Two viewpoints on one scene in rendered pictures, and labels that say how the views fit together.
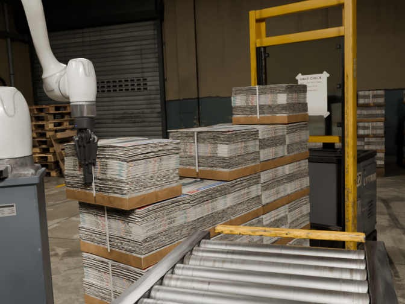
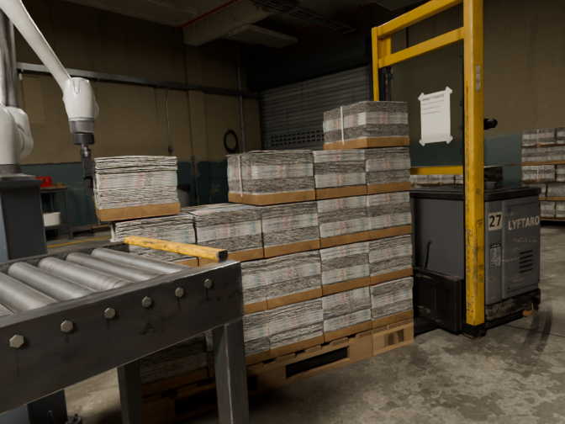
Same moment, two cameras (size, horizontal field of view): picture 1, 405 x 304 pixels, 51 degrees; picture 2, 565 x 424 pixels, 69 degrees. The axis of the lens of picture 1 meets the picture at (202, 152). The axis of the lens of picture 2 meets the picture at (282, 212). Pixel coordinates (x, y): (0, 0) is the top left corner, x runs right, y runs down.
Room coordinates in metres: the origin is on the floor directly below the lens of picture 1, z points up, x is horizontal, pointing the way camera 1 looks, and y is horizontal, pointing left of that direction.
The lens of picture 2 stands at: (0.39, -0.92, 0.99)
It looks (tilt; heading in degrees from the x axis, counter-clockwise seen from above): 6 degrees down; 24
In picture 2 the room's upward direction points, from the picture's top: 3 degrees counter-clockwise
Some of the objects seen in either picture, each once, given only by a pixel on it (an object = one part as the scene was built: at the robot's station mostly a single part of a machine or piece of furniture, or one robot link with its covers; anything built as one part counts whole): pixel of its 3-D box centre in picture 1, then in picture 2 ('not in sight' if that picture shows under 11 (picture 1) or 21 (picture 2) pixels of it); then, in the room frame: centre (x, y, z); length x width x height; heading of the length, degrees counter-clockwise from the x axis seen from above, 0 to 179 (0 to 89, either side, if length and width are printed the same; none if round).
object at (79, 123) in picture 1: (85, 130); (84, 146); (1.55, 0.43, 1.12); 0.08 x 0.07 x 0.09; 52
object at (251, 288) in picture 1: (259, 294); (14, 294); (0.88, -0.11, 0.77); 0.47 x 0.05 x 0.05; 71
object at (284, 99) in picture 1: (272, 189); (367, 225); (2.63, -0.43, 0.65); 0.39 x 0.30 x 1.29; 52
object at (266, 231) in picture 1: (286, 233); (169, 246); (1.20, -0.24, 0.81); 0.43 x 0.03 x 0.02; 71
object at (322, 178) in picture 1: (322, 201); (465, 248); (3.26, -0.93, 0.40); 0.69 x 0.55 x 0.80; 52
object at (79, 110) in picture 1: (83, 110); (82, 127); (1.55, 0.43, 1.19); 0.09 x 0.09 x 0.06
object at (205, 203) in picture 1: (202, 259); (250, 289); (2.06, 0.02, 0.42); 1.17 x 0.39 x 0.83; 142
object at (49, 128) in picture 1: (53, 139); not in sight; (8.25, 2.90, 0.65); 1.33 x 0.94 x 1.30; 165
